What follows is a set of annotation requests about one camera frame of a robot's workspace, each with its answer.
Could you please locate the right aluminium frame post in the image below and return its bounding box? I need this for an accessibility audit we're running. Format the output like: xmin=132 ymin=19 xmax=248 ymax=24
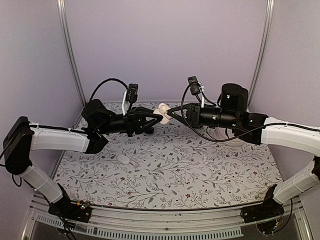
xmin=247 ymin=0 xmax=275 ymax=109

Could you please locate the white closed earbud case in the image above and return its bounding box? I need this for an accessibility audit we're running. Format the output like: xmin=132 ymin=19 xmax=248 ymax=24
xmin=117 ymin=154 xmax=130 ymax=165

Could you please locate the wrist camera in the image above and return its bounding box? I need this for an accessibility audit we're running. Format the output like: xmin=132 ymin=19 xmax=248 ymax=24
xmin=187 ymin=76 xmax=206 ymax=108
xmin=121 ymin=83 xmax=139 ymax=116

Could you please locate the left aluminium frame post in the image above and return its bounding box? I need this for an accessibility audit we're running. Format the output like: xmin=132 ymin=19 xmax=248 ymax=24
xmin=56 ymin=0 xmax=87 ymax=107

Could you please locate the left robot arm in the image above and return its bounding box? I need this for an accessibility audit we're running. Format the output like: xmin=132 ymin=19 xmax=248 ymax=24
xmin=1 ymin=99 xmax=163 ymax=217

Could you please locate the floral patterned table mat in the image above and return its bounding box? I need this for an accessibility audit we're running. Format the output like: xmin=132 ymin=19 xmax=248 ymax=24
xmin=54 ymin=120 xmax=282 ymax=210

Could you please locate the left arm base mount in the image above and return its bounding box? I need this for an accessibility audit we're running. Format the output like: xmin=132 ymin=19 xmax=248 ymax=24
xmin=48 ymin=183 xmax=93 ymax=223

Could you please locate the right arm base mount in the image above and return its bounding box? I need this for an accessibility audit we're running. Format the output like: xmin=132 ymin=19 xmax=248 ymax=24
xmin=240 ymin=184 xmax=285 ymax=223

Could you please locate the white earbud case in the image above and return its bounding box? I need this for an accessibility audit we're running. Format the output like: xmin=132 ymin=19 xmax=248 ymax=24
xmin=153 ymin=103 xmax=172 ymax=125
xmin=117 ymin=154 xmax=130 ymax=165

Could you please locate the aluminium frame post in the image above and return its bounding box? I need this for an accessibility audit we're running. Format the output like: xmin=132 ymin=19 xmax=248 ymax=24
xmin=56 ymin=0 xmax=87 ymax=107
xmin=247 ymin=0 xmax=275 ymax=109

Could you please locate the front aluminium rail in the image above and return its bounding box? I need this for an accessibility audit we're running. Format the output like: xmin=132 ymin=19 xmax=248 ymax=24
xmin=21 ymin=194 xmax=315 ymax=240

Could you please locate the black earbud charging case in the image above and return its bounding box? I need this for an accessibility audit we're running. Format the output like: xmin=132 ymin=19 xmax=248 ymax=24
xmin=145 ymin=127 xmax=154 ymax=134

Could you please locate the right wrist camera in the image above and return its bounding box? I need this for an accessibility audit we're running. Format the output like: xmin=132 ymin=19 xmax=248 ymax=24
xmin=187 ymin=76 xmax=206 ymax=108

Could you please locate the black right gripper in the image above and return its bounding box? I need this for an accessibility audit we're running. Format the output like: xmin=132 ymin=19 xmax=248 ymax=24
xmin=167 ymin=102 xmax=239 ymax=129

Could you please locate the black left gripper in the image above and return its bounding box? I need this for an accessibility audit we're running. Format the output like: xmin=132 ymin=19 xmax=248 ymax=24
xmin=98 ymin=106 xmax=164 ymax=137

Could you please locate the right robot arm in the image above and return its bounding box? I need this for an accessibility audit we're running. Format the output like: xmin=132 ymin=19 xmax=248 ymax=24
xmin=167 ymin=83 xmax=320 ymax=218

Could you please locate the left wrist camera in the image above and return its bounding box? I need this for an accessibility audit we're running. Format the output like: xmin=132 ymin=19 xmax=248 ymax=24
xmin=121 ymin=83 xmax=139 ymax=116

